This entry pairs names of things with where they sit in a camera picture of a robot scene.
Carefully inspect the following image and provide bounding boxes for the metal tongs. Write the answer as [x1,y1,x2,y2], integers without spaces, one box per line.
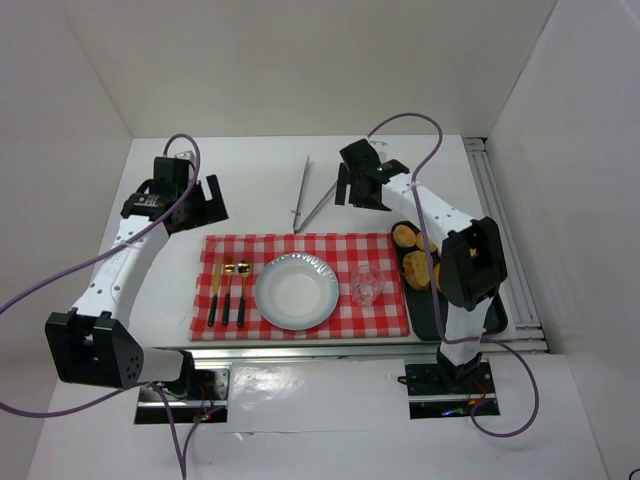
[291,155,337,234]

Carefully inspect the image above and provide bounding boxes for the round bagel bread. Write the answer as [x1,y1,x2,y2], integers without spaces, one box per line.
[392,224,417,248]

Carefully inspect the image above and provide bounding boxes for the sliced bread roll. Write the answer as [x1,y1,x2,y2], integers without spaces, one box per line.
[402,250,431,290]

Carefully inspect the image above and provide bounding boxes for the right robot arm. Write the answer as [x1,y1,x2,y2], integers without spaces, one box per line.
[335,139,507,385]

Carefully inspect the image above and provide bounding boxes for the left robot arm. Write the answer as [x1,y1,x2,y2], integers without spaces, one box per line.
[45,151,228,395]

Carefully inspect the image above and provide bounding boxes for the small bread roll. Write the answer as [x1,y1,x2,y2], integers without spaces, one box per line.
[416,232,438,253]

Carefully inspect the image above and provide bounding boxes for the clear plastic cup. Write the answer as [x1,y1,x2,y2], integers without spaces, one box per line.
[350,264,385,307]

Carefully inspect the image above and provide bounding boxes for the red checkered cloth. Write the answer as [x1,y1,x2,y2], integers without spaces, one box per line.
[188,233,410,342]

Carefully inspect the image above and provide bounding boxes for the white paper plate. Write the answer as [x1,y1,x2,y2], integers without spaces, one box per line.
[254,252,340,331]

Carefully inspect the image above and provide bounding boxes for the orange glazed bagel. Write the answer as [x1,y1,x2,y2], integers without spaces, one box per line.
[434,263,441,292]

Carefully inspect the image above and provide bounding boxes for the black baking tray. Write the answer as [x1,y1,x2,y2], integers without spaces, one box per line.
[394,244,508,341]

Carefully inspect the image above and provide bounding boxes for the gold fork black handle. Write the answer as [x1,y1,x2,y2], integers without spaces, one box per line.
[222,263,236,327]

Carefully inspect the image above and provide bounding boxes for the gold spoon black handle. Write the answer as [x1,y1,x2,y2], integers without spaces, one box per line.
[236,259,254,329]

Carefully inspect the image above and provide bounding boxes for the gold knife black handle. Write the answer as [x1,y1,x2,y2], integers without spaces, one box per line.
[207,259,223,327]

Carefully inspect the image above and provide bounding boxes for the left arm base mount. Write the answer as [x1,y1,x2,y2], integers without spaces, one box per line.
[134,368,231,425]

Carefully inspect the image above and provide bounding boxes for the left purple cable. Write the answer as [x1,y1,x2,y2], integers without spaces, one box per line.
[0,132,203,480]

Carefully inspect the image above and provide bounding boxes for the purple cable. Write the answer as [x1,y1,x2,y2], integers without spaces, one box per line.
[0,132,203,480]
[366,112,541,438]

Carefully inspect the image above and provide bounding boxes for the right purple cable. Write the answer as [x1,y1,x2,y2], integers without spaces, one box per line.
[366,112,541,438]

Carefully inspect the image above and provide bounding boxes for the aluminium side rail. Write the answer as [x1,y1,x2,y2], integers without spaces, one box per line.
[462,137,549,354]

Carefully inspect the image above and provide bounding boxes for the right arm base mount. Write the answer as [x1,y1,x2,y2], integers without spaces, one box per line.
[397,362,500,419]

